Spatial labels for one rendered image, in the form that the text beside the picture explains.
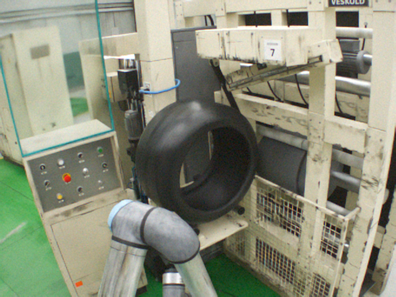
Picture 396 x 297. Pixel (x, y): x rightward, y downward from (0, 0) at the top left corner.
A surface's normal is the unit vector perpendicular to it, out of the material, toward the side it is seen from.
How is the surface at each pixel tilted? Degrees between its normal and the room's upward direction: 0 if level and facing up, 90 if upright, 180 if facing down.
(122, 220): 50
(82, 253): 90
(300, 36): 90
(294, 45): 90
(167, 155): 67
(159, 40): 90
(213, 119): 79
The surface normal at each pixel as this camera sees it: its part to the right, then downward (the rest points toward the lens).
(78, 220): 0.56, 0.27
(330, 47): 0.51, -0.04
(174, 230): 0.41, -0.42
